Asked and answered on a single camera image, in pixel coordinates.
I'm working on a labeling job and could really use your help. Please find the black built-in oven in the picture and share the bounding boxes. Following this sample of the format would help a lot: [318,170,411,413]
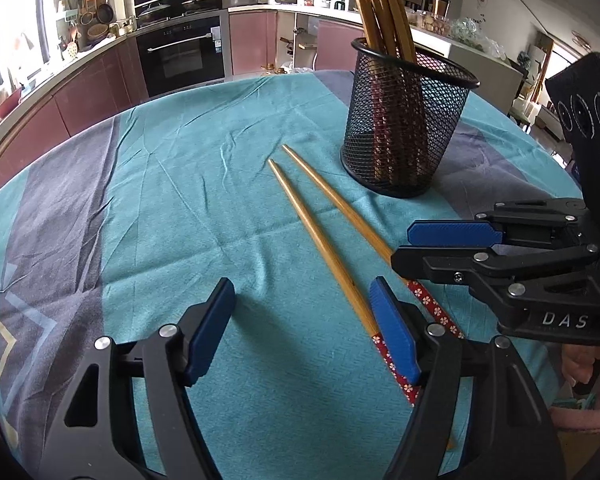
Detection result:
[133,0,230,98]

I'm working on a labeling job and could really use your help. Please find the black mesh utensil holder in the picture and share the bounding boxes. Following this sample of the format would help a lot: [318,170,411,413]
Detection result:
[340,38,480,198]

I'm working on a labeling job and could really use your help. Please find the right hand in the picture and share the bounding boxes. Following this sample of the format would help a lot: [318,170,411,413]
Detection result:
[558,344,600,399]

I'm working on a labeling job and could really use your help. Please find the pink kitchen cabinets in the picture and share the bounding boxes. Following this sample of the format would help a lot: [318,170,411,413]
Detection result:
[0,6,362,188]

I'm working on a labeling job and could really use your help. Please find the pink sleeve right forearm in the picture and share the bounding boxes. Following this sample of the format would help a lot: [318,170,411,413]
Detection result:
[550,394,600,434]

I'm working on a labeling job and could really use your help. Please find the teal grey tablecloth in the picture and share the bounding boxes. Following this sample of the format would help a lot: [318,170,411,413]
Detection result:
[0,72,579,479]

